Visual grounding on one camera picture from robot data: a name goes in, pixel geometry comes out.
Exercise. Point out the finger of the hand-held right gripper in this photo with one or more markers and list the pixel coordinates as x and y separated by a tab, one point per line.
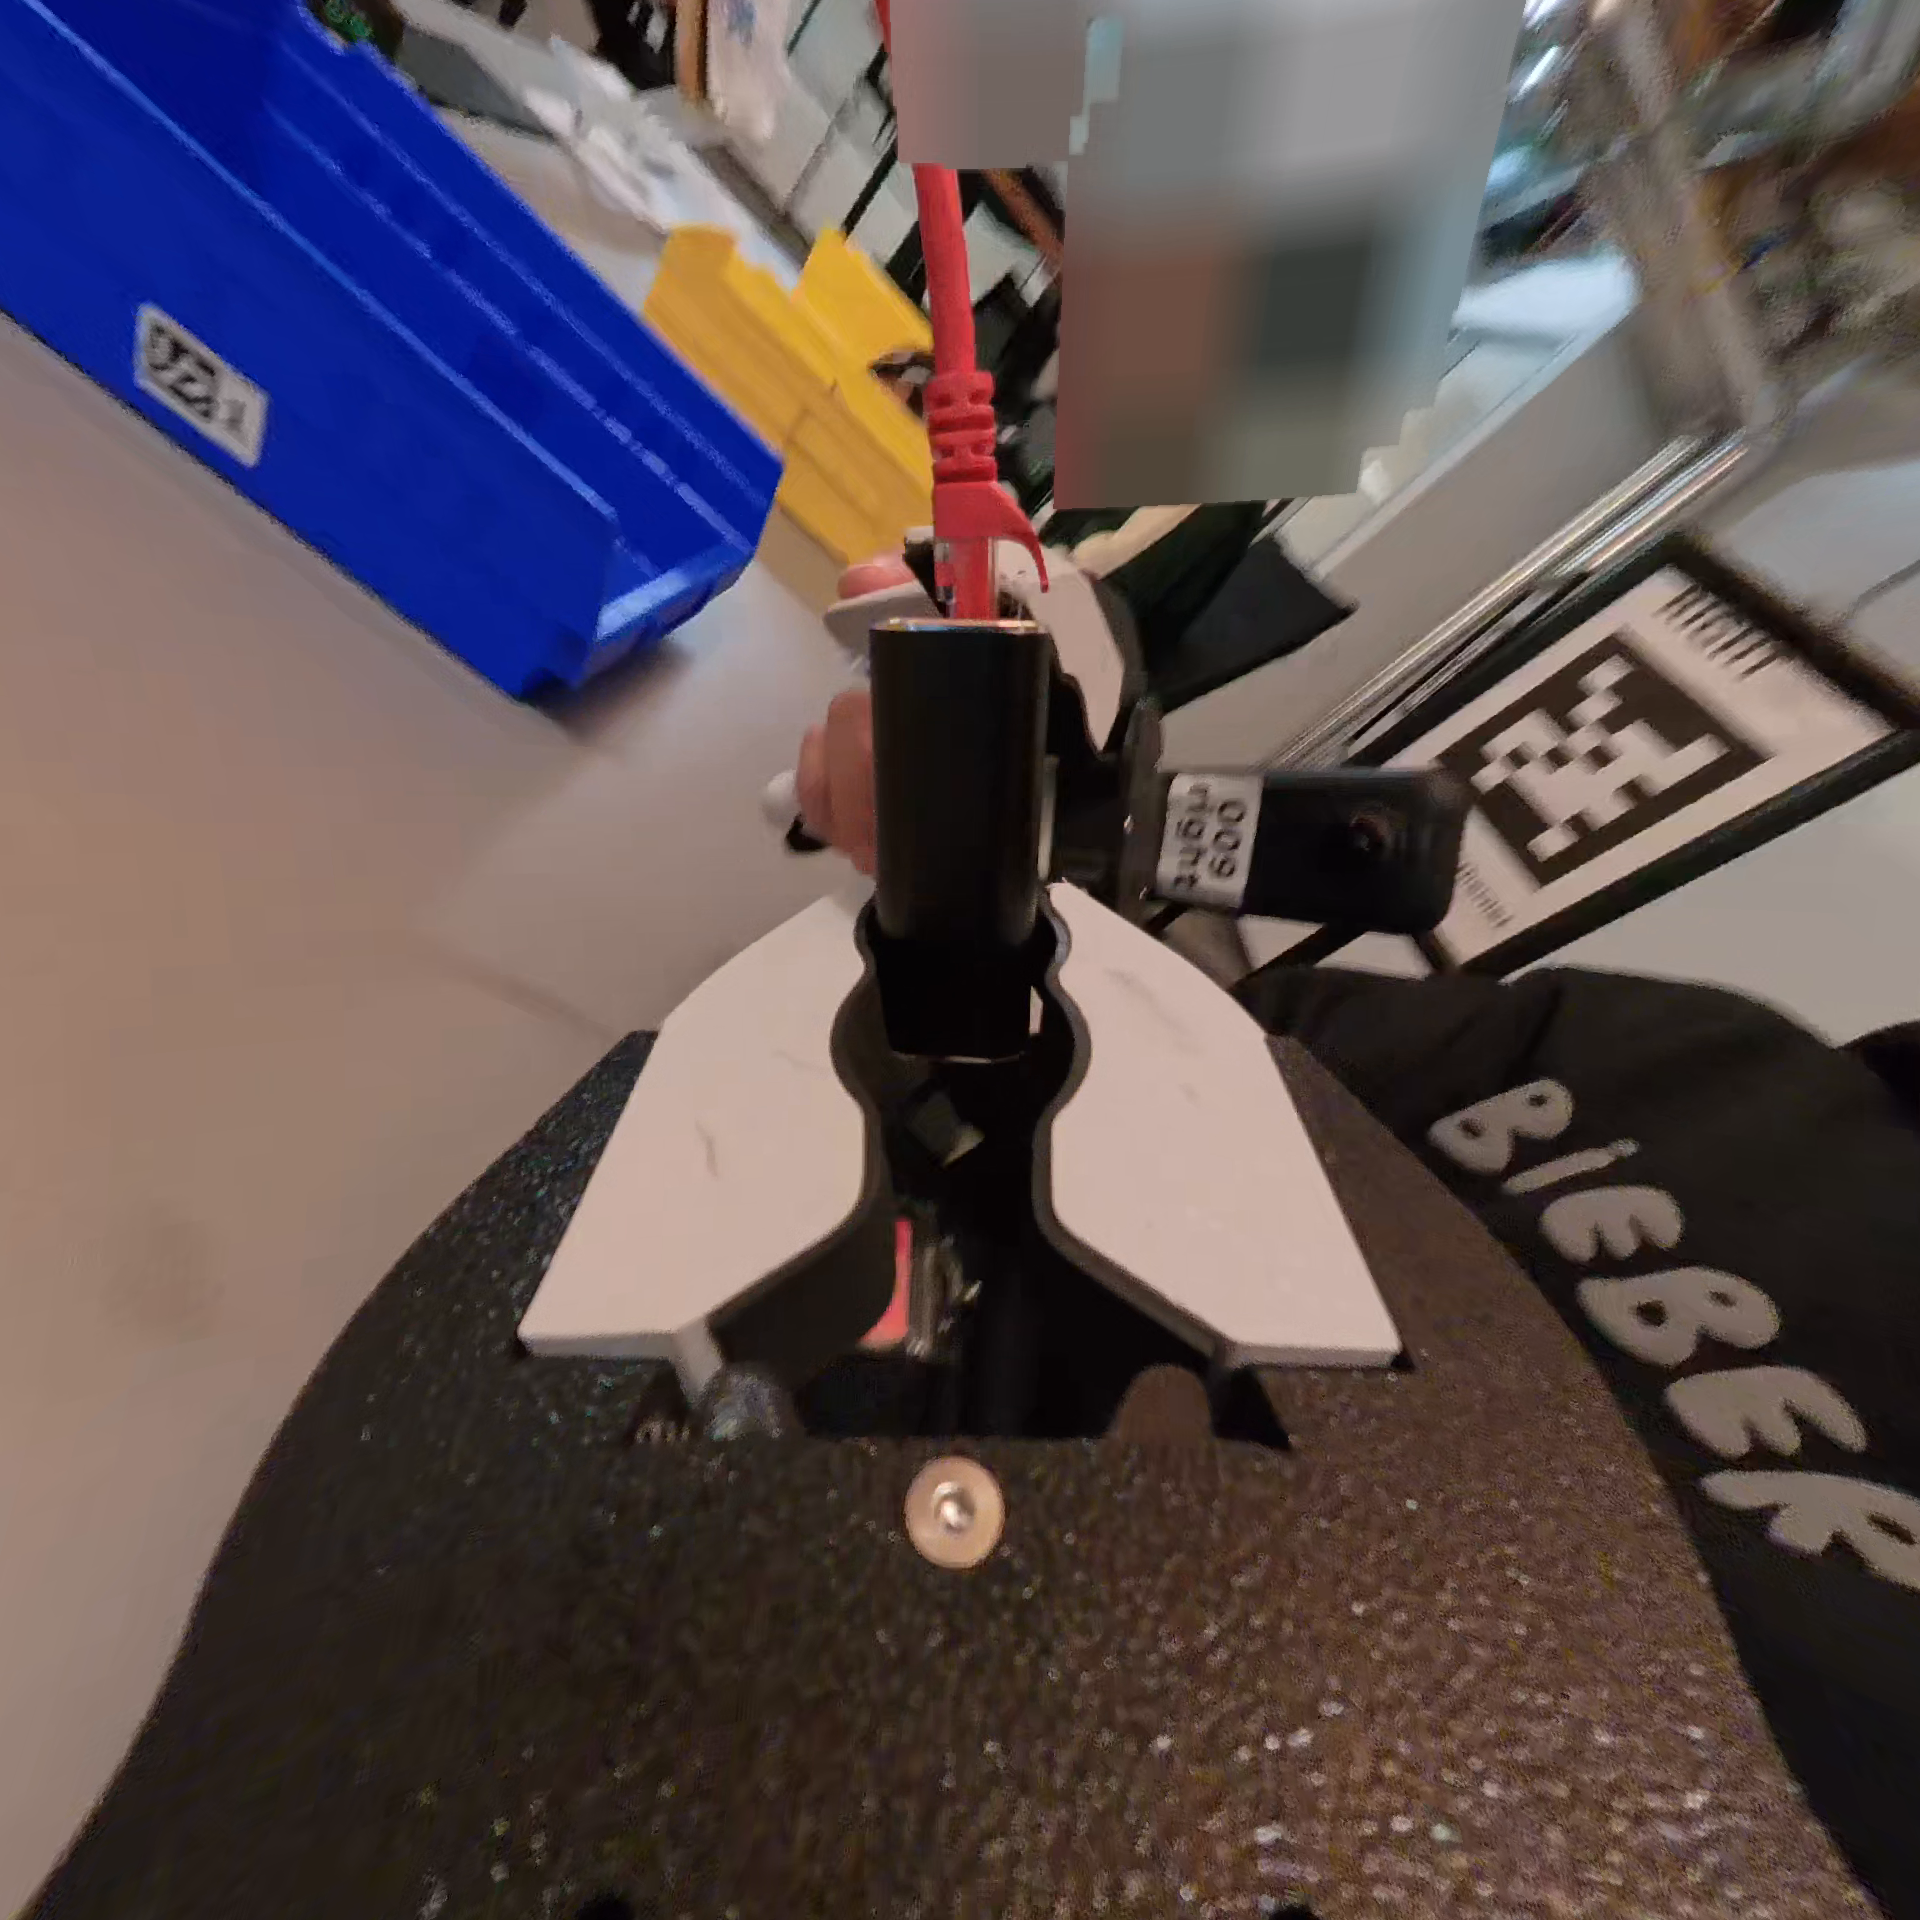
872	612
1092	645

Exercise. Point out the person's right hand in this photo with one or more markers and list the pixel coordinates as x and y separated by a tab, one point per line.
837	780

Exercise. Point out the person's right forearm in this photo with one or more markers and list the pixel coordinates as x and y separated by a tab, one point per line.
1620	1140

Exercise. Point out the aluminium frame rail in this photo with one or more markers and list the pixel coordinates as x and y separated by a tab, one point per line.
1561	562

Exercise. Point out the yellow plastic bin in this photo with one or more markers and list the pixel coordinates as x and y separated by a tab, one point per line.
838	406

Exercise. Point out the framed black-white marker board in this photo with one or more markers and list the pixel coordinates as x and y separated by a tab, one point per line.
1588	751

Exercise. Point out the blue plastic bin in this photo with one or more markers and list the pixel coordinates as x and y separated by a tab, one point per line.
374	330

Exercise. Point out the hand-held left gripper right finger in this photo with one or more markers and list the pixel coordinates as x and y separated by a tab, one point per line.
1198	1172

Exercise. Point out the person's black clothing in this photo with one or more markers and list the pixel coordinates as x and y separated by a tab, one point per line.
1229	616

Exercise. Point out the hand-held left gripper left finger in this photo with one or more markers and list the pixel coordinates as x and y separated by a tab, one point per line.
720	1140

